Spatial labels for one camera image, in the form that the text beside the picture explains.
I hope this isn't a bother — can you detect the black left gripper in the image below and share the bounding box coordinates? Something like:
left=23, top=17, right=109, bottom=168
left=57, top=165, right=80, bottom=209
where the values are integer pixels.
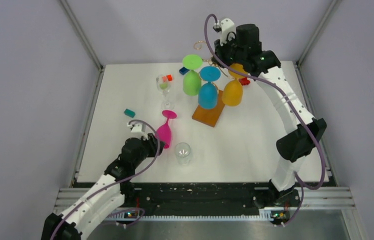
left=132, top=132, right=166, bottom=169

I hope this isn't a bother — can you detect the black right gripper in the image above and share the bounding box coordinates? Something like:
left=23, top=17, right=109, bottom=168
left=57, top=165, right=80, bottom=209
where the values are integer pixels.
left=212, top=35, right=245, bottom=70

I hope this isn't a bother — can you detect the pink plastic wine glass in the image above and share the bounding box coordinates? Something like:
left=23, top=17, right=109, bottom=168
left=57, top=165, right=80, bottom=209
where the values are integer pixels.
left=157, top=109, right=177, bottom=149

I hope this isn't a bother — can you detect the yellow plastic wine glass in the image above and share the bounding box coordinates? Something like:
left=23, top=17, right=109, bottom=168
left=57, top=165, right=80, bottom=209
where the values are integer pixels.
left=222, top=63, right=248, bottom=107

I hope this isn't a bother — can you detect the blue plastic wine glass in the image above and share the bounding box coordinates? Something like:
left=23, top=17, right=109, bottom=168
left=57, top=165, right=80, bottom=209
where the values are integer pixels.
left=198, top=66, right=221, bottom=110

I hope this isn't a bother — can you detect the green plastic wine glass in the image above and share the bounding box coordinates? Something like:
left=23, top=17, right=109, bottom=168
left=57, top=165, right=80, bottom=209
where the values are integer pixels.
left=182, top=54, right=203, bottom=96

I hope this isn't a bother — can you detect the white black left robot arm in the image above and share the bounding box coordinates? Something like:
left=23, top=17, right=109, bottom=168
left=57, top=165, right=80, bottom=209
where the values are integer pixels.
left=41, top=133, right=165, bottom=240

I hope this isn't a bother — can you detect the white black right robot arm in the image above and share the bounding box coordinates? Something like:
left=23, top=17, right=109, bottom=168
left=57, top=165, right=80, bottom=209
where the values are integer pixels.
left=212, top=18, right=327, bottom=206

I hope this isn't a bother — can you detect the clear tall wine glass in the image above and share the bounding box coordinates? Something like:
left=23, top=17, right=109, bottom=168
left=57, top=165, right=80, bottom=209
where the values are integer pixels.
left=156, top=75, right=174, bottom=110

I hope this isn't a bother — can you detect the red toy brick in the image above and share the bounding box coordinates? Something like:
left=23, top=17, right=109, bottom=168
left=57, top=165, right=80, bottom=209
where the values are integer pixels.
left=239, top=77, right=250, bottom=86

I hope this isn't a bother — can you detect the clear glass tumbler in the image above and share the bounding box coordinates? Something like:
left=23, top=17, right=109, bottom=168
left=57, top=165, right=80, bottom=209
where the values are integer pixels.
left=174, top=142, right=193, bottom=165

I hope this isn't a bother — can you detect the teal toy block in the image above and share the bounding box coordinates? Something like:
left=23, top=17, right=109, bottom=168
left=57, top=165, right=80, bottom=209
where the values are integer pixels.
left=124, top=108, right=136, bottom=119

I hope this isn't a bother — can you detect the light green toy block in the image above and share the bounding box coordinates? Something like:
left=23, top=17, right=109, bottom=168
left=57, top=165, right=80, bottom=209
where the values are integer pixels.
left=157, top=82, right=170, bottom=91

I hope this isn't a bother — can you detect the blue toy brick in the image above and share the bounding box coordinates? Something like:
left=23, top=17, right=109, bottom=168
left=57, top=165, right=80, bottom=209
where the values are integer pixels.
left=179, top=66, right=189, bottom=75

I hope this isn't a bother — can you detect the orange red toy block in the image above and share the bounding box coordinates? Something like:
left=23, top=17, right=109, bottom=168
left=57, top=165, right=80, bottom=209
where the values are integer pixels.
left=162, top=74, right=173, bottom=82

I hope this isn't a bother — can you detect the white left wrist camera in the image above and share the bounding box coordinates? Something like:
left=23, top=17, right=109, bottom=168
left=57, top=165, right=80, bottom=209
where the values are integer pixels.
left=127, top=121, right=149, bottom=141

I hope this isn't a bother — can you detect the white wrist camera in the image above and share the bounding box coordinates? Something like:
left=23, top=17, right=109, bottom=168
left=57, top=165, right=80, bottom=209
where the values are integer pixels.
left=213, top=18, right=236, bottom=46
left=127, top=121, right=149, bottom=141

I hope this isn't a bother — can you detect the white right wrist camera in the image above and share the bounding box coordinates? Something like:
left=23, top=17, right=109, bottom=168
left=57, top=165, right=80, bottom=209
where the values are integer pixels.
left=213, top=18, right=236, bottom=46

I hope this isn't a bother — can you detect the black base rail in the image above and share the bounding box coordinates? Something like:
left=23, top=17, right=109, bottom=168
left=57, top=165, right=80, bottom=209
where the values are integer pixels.
left=122, top=182, right=300, bottom=217

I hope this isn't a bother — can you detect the gold wire glass rack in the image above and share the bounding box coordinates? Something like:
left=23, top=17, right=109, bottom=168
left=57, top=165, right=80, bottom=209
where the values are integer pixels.
left=192, top=40, right=233, bottom=128

